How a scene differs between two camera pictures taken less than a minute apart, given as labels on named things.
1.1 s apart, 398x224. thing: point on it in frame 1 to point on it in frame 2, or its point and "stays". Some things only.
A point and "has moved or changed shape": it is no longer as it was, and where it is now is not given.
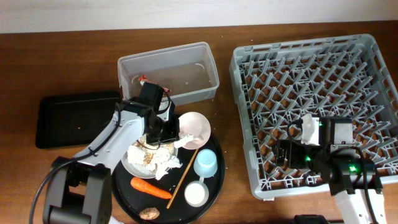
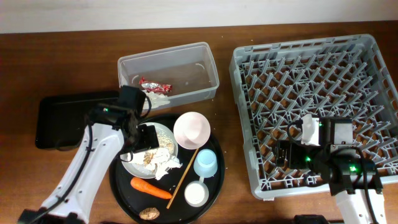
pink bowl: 196,124 stays
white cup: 196,193 stays
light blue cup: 206,164 stays
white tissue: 182,141 has moved or changed shape
